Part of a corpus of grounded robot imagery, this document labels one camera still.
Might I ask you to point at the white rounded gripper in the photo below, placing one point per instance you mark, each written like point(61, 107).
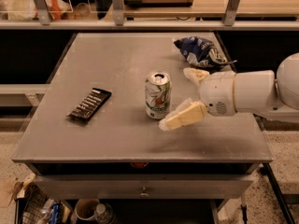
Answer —
point(217, 92)

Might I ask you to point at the green white 7up can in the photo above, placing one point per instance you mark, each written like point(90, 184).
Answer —
point(158, 94)

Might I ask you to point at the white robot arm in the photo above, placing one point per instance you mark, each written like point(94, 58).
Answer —
point(270, 94)

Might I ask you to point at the blue crumpled chip bag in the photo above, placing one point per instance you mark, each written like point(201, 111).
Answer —
point(201, 53)

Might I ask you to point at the orange object in drawer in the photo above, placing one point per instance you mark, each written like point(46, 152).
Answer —
point(139, 165)

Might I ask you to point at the black screwdriver bit case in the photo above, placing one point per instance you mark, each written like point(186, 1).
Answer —
point(85, 110)

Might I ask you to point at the grey drawer with knob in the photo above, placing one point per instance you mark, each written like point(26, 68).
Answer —
point(71, 187)

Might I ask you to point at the clear plastic bottle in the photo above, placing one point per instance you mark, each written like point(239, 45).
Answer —
point(104, 214)

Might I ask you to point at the white paper cup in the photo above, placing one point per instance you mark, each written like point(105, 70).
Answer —
point(84, 211)

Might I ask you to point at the blue packet in basket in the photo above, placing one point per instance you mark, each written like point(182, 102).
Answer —
point(56, 215)

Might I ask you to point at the orange white bag behind glass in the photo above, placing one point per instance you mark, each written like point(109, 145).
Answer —
point(27, 10)

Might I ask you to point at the crumpled brown paper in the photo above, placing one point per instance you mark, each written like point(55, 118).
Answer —
point(20, 186)

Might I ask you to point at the right metal railing bracket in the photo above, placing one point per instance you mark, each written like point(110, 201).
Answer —
point(230, 12)

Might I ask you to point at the metal railing bracket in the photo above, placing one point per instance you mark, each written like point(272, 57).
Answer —
point(230, 12)
point(42, 12)
point(118, 12)

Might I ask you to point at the middle metal railing bracket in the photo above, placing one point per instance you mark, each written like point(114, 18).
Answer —
point(118, 12)

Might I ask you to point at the left metal railing bracket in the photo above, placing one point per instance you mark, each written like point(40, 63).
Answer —
point(42, 12)

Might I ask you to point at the wire mesh basket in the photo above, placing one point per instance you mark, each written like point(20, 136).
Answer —
point(29, 207)

